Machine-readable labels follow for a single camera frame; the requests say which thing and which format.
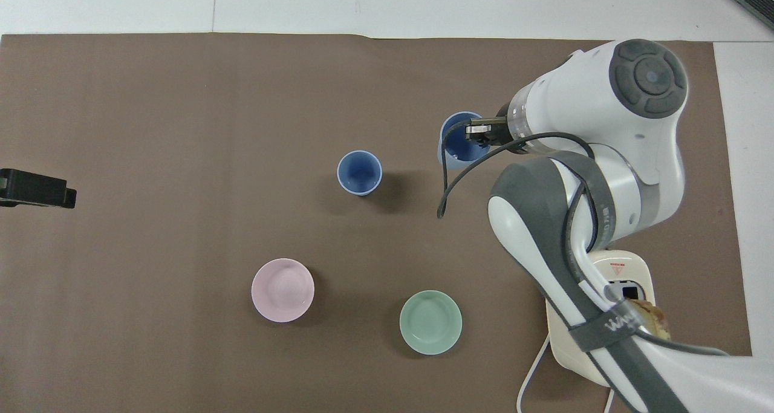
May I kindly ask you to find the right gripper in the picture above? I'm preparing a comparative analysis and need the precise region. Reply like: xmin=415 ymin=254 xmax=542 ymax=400
xmin=464 ymin=101 xmax=515 ymax=155

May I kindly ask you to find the blue cup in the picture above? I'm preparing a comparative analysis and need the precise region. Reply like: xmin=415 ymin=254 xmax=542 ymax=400
xmin=337 ymin=151 xmax=383 ymax=196
xmin=437 ymin=111 xmax=492 ymax=172

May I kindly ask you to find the green bowl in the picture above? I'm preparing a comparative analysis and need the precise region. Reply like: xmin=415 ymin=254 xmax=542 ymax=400
xmin=399 ymin=290 xmax=463 ymax=356

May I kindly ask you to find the white box device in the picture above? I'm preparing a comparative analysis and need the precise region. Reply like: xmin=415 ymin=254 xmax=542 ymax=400
xmin=545 ymin=249 xmax=657 ymax=390

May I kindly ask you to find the pink bowl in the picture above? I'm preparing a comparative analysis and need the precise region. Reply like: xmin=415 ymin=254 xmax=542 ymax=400
xmin=251 ymin=258 xmax=315 ymax=324

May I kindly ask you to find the black stand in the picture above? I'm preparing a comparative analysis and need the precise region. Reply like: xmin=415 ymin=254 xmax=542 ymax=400
xmin=0 ymin=167 xmax=77 ymax=209

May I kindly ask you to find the black cable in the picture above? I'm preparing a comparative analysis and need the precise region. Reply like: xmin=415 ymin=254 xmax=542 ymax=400
xmin=437 ymin=118 xmax=729 ymax=357

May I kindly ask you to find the white cable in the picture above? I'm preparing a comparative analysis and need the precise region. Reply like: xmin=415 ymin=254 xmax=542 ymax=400
xmin=516 ymin=333 xmax=552 ymax=413

